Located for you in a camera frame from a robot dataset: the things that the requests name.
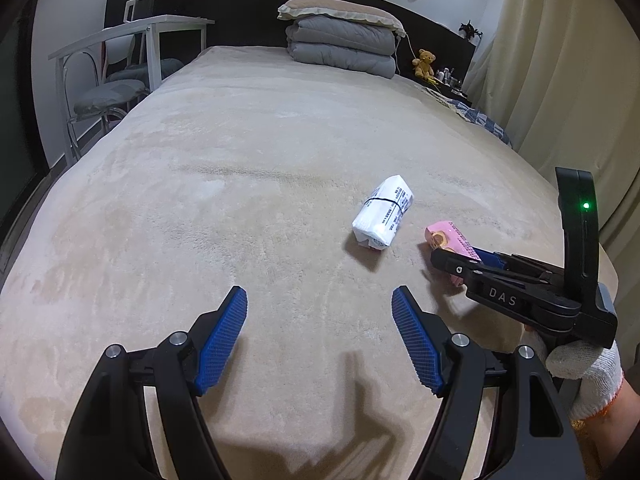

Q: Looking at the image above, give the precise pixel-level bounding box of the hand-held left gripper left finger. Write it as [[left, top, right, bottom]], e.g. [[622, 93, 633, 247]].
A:
[[55, 285, 249, 480]]

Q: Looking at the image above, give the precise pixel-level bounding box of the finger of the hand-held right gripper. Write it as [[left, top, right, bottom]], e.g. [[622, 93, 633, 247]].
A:
[[471, 248, 567, 282], [431, 248, 552, 302]]

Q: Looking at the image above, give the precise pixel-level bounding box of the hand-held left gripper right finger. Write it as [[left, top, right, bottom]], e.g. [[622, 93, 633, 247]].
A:
[[391, 286, 586, 480]]

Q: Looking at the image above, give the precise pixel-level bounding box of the small pink box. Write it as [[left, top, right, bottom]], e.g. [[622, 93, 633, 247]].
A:
[[424, 220, 483, 291]]

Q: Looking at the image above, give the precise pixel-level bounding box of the person's right forearm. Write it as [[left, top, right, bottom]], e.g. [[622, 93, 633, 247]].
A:
[[570, 382, 640, 480]]

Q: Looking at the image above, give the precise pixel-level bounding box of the person's right hand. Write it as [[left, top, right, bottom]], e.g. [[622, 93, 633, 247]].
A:
[[522, 325, 626, 423]]

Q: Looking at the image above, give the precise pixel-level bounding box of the white bag roll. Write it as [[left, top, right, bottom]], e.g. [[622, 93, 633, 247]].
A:
[[351, 174, 416, 252]]

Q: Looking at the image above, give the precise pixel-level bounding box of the blue patterned cloth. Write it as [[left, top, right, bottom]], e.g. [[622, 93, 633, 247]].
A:
[[447, 100, 514, 149]]

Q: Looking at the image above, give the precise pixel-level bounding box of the bed with beige blanket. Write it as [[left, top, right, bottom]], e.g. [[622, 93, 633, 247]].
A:
[[0, 45, 618, 480]]

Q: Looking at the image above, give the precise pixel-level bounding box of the cream printed cloth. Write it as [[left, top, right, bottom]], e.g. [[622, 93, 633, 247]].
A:
[[419, 82, 454, 106]]

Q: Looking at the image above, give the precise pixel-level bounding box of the cream curtain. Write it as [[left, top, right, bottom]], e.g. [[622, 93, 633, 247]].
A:
[[462, 0, 640, 271]]

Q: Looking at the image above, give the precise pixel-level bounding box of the cluster of small bottles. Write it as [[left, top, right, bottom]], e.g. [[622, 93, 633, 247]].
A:
[[435, 66, 464, 89]]

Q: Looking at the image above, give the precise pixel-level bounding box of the brown teddy bear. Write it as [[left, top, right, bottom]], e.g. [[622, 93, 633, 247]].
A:
[[412, 49, 436, 81]]

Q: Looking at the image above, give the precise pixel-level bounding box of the folded grey quilt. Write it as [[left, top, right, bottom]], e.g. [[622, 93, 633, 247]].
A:
[[285, 15, 396, 57], [289, 42, 397, 80]]

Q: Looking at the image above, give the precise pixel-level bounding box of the grey cushion chair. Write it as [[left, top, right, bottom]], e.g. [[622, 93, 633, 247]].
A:
[[62, 50, 152, 163]]

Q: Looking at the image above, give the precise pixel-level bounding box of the beige pillow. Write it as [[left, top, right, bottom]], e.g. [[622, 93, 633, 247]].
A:
[[277, 0, 407, 38]]

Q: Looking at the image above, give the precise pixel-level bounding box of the dark framed glass door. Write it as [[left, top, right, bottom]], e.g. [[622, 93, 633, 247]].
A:
[[0, 10, 52, 271]]

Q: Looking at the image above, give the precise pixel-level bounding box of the white-backed chair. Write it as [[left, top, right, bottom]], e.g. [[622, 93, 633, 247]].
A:
[[102, 0, 185, 92]]

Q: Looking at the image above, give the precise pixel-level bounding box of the black headboard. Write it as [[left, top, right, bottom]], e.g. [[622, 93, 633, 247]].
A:
[[104, 0, 477, 96]]

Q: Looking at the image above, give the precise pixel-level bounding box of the white desk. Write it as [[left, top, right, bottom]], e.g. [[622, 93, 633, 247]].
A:
[[48, 14, 216, 166]]

